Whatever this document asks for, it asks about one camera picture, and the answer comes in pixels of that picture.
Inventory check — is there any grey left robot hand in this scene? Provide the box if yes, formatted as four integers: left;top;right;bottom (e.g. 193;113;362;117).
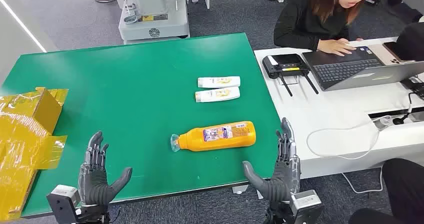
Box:
78;131;133;207

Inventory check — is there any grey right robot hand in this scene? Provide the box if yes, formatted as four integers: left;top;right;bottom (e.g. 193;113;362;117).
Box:
242;117;302;204

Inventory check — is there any orange detergent bottle clear cap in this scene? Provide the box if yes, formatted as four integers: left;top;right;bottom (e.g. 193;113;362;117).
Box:
170;121;257;153

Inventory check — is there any white shampoo bottle gold cap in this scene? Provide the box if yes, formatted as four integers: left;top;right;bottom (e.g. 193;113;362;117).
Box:
195;86;241;103
197;76;241;89

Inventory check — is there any yellow taped cardboard box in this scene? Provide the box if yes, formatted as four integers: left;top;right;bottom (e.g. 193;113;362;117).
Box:
0;86;69;222

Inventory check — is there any white charger adapter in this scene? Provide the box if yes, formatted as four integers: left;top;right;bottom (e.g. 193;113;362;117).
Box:
373;115;394;132

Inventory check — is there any black remote controller with antennas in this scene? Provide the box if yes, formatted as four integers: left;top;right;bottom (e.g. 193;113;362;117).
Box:
262;53;320;98

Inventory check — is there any person's leg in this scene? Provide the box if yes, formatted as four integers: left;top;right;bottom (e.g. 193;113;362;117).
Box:
347;158;424;224

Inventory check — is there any grey open laptop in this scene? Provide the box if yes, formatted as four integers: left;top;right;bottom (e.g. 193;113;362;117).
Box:
302;45;424;92

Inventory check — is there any person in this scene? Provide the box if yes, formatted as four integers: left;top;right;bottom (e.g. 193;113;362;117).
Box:
273;0;379;57
395;22;424;63

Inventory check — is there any pale gold smartphone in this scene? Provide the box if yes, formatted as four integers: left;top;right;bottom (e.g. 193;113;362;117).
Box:
369;41;415;66

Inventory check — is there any white robot stand machine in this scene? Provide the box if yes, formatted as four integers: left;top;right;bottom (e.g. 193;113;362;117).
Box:
118;0;191;45

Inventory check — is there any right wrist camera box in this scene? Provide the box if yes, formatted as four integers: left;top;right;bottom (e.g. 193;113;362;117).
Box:
289;189;324;224

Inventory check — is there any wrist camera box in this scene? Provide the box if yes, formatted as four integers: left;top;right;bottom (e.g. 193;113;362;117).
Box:
289;189;324;224
46;185;82;224

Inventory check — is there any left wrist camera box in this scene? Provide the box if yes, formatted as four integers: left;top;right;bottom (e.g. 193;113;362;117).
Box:
46;185;82;224

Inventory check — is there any white hanging cable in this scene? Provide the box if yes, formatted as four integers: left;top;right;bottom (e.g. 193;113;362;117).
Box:
341;167;385;196

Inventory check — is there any white looped cable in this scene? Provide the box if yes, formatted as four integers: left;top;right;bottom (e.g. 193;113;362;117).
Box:
306;116;392;161

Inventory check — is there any black plug with cable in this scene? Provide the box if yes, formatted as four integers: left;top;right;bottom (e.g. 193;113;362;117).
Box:
392;91;424;127

